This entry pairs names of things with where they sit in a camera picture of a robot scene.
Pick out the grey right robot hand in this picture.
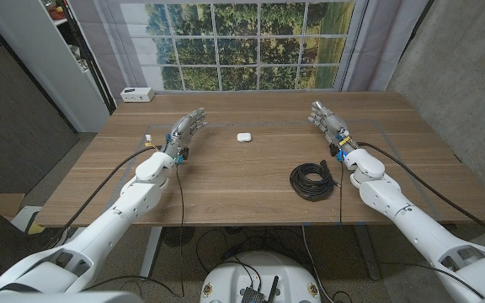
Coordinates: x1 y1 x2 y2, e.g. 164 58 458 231
307 99 355 158

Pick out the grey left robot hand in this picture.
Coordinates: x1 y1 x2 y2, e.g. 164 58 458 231
160 107 209 160

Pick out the white power outlet box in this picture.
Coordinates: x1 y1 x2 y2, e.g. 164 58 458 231
120 87 156 104

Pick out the printed window backdrop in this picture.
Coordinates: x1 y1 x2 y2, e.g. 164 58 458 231
67 0 431 93

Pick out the black round floor fan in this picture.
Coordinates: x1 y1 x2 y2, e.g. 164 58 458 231
161 226 196 248

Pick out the black backdrop stand pole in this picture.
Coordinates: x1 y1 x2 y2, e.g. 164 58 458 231
59 0 117 114

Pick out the white table leg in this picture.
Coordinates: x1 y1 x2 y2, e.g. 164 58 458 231
139 226 163 279

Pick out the grey table leg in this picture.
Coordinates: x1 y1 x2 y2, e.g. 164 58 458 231
351 225 381 282

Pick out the white shelf cabinet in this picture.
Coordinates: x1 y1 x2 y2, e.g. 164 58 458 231
0 0 115 134

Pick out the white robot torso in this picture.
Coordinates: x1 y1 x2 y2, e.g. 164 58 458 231
200 251 322 303

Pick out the black antenna module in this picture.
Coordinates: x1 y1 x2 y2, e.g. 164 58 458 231
240 275 280 303

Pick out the brown cardboard box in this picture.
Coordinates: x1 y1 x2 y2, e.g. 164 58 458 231
0 192 27 220

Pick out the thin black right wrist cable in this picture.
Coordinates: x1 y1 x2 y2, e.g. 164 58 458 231
338 161 345 225

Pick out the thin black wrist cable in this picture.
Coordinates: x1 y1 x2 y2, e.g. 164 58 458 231
174 162 186 298
338 161 345 225

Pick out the coiled black charging cable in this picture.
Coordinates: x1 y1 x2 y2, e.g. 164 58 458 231
289 159 341 202

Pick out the thin black left wrist cable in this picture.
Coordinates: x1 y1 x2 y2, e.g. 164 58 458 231
174 162 186 298

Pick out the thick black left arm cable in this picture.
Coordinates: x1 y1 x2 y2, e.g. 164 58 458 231
48 145 162 249

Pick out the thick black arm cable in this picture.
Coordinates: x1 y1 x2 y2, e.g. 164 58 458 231
48 145 162 249
355 141 485 246

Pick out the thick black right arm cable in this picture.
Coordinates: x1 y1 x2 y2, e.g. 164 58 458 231
355 141 485 246

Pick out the black floor cable tangle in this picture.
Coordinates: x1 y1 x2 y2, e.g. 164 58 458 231
195 226 306 274

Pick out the grey floor cable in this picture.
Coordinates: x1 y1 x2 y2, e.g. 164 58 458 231
301 225 326 302

